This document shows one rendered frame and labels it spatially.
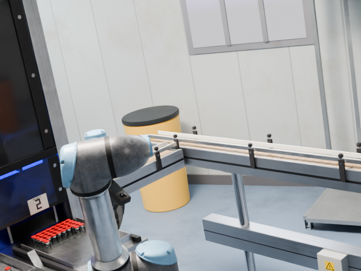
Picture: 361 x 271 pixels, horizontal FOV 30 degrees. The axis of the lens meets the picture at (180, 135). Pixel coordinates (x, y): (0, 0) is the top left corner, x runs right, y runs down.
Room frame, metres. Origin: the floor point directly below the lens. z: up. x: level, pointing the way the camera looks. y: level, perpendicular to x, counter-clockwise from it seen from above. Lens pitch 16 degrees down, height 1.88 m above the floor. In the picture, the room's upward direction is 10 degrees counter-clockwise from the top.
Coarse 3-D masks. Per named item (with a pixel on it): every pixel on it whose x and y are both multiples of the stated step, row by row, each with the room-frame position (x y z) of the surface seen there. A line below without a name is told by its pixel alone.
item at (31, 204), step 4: (40, 196) 2.46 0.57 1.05; (44, 196) 2.47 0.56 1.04; (32, 200) 2.43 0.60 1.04; (40, 200) 2.45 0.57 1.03; (44, 200) 2.47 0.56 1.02; (28, 204) 2.42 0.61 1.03; (32, 204) 2.43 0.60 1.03; (40, 204) 2.45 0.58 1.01; (44, 204) 2.46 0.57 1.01; (48, 204) 2.47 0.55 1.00; (32, 208) 2.43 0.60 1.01; (36, 208) 2.44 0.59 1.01; (44, 208) 2.46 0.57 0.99; (32, 212) 2.42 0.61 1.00; (36, 212) 2.43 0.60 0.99
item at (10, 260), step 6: (0, 258) 2.29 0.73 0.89; (6, 258) 2.25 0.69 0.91; (12, 258) 2.22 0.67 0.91; (0, 264) 2.26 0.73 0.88; (6, 264) 2.25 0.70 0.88; (12, 264) 2.22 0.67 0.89; (18, 264) 2.19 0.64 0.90; (24, 264) 2.16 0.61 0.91; (0, 270) 2.21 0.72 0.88; (12, 270) 2.19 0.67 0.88; (18, 270) 2.18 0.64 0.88; (24, 270) 2.17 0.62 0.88; (30, 270) 2.10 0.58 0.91
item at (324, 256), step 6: (324, 252) 2.56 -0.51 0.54; (330, 252) 2.55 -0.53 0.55; (336, 252) 2.54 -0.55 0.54; (318, 258) 2.56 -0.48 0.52; (324, 258) 2.53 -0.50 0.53; (330, 258) 2.51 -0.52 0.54; (336, 258) 2.49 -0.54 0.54; (342, 258) 2.49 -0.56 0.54; (318, 264) 2.56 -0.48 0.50; (324, 264) 2.54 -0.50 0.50; (330, 264) 2.51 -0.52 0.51; (336, 264) 2.49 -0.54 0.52; (342, 264) 2.48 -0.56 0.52; (348, 264) 2.51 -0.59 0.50; (324, 270) 2.54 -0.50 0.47; (330, 270) 2.52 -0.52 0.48; (336, 270) 2.50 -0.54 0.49; (342, 270) 2.48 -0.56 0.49; (348, 270) 2.50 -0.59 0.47
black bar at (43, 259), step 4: (12, 248) 2.35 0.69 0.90; (16, 248) 2.34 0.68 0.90; (16, 252) 2.32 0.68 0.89; (20, 252) 2.30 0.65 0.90; (24, 252) 2.29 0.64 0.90; (24, 256) 2.28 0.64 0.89; (28, 256) 2.26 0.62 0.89; (40, 256) 2.23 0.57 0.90; (44, 260) 2.19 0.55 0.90; (48, 260) 2.18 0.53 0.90; (44, 264) 2.18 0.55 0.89; (48, 264) 2.16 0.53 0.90; (52, 264) 2.15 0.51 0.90; (56, 264) 2.14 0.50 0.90; (60, 264) 2.13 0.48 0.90; (52, 268) 2.15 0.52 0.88; (56, 268) 2.13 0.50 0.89; (60, 268) 2.11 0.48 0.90; (64, 268) 2.09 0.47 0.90; (68, 268) 2.09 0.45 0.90; (72, 268) 2.08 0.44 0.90
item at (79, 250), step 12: (72, 240) 2.36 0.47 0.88; (84, 240) 2.34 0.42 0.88; (120, 240) 2.22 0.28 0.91; (132, 240) 2.25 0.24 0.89; (36, 252) 2.26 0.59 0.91; (60, 252) 2.27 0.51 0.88; (72, 252) 2.26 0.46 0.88; (84, 252) 2.24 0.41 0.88; (72, 264) 2.08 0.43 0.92; (84, 264) 2.11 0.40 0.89
